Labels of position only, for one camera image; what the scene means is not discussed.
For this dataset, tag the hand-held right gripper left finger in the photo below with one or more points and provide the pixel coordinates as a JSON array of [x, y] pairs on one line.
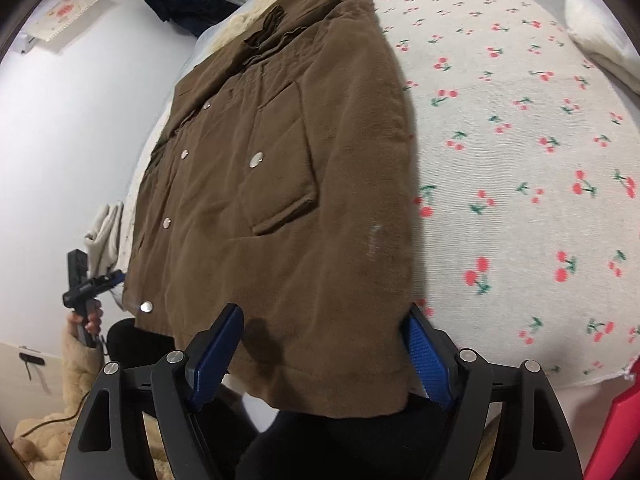
[[212, 350]]

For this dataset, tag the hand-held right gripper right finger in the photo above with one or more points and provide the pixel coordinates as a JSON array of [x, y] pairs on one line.
[[430, 355]]

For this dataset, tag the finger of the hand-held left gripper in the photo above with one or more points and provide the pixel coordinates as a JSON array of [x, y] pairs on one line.
[[76, 265], [110, 279]]

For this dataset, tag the brown coat with fleece collar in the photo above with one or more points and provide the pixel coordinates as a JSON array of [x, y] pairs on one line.
[[280, 175]]

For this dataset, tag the dark hanging clothes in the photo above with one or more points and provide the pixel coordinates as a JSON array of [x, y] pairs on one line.
[[185, 2]]

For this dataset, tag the person's left hand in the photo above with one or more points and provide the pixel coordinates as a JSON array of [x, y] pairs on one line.
[[90, 321]]

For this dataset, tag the white fleece cloth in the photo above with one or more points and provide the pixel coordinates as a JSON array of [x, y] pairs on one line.
[[105, 237]]

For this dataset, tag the person's legs in dark pants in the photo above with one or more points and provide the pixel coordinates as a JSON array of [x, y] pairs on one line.
[[320, 450]]

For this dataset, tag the cream fluffy rug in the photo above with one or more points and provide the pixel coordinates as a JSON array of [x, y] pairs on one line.
[[45, 440]]

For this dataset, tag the red plastic object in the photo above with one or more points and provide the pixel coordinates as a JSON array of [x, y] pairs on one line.
[[615, 425]]

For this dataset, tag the cherry print blanket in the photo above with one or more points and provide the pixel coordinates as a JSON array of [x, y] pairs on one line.
[[510, 160]]

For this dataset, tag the bed with light blue sheet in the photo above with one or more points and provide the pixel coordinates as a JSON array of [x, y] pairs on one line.
[[200, 40]]

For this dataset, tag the white wall outlet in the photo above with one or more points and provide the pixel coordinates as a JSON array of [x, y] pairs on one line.
[[29, 357]]

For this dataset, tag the white wall calendar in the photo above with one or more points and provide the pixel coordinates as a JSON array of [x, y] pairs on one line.
[[62, 15]]

